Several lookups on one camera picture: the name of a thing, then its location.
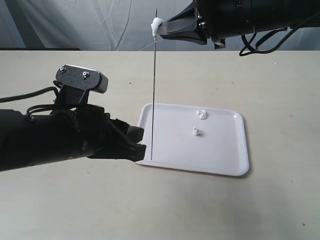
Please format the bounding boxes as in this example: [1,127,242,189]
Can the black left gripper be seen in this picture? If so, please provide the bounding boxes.
[52,104,147,162]

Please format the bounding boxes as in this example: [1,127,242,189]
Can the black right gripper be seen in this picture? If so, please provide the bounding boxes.
[158,0,255,49]

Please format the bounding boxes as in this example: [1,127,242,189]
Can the white rectangular plastic tray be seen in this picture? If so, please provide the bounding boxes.
[138,103,250,177]

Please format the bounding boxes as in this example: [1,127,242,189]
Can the thin metal skewer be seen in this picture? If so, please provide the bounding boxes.
[150,7,159,161]

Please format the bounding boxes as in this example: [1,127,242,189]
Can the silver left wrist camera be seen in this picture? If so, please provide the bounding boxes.
[55,64,109,94]

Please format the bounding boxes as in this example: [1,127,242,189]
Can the white foam piece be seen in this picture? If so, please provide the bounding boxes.
[196,109,207,120]
[192,126,201,136]
[150,17,165,38]

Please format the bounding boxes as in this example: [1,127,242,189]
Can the grey backdrop curtain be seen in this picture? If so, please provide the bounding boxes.
[0,0,320,53]

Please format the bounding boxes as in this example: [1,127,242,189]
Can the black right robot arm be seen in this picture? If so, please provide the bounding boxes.
[158,0,320,49]

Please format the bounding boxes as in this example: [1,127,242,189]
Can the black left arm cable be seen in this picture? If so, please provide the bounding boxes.
[0,79,78,121]

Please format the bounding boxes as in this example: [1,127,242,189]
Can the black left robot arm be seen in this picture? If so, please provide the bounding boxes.
[0,104,147,172]

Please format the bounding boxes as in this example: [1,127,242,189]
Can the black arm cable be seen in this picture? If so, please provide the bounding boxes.
[0,79,78,121]
[238,9,320,57]

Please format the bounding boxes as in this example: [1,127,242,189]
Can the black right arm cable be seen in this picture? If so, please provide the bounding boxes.
[238,9,320,57]

